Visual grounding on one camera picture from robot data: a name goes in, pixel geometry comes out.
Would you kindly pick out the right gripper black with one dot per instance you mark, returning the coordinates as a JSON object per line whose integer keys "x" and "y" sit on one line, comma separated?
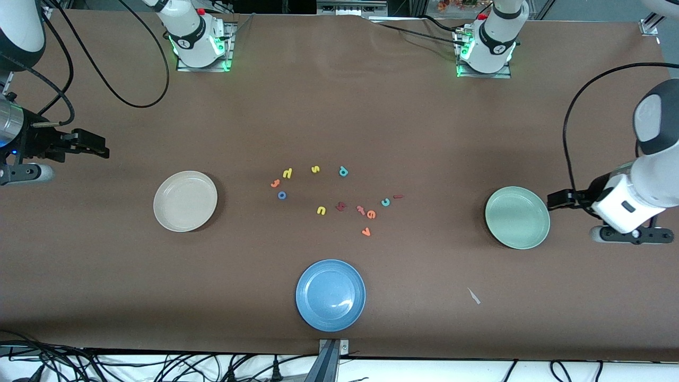
{"x": 38, "y": 142}

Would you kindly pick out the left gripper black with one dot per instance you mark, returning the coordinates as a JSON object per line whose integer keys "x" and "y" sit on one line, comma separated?
{"x": 596, "y": 190}

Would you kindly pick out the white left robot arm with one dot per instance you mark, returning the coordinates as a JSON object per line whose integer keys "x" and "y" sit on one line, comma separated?
{"x": 652, "y": 180}

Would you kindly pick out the green plate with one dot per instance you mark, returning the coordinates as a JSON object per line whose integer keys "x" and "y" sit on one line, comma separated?
{"x": 517, "y": 217}

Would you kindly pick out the beige brown plate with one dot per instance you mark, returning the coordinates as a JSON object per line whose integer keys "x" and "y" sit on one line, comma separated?
{"x": 185, "y": 201}

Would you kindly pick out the white tape scrap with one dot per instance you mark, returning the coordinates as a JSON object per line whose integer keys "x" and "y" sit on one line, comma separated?
{"x": 473, "y": 297}

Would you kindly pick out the orange decoration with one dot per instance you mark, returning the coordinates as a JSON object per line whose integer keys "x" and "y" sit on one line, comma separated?
{"x": 456, "y": 4}

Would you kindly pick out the blue plate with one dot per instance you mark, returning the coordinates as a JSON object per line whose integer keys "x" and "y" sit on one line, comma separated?
{"x": 330, "y": 295}

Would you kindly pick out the black power plug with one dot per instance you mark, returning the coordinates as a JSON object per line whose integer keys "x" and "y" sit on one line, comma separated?
{"x": 276, "y": 374}
{"x": 231, "y": 375}

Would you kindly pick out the white power strip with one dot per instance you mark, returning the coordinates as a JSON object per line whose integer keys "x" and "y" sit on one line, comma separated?
{"x": 350, "y": 9}

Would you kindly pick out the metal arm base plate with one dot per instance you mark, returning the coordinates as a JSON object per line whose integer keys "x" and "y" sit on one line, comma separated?
{"x": 504, "y": 75}
{"x": 231, "y": 48}

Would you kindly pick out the aluminium frame profile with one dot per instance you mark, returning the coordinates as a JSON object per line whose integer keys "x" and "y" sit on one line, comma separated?
{"x": 651, "y": 25}

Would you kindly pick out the grey metal camera mount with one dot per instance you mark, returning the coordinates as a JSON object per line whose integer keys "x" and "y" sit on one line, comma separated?
{"x": 329, "y": 366}

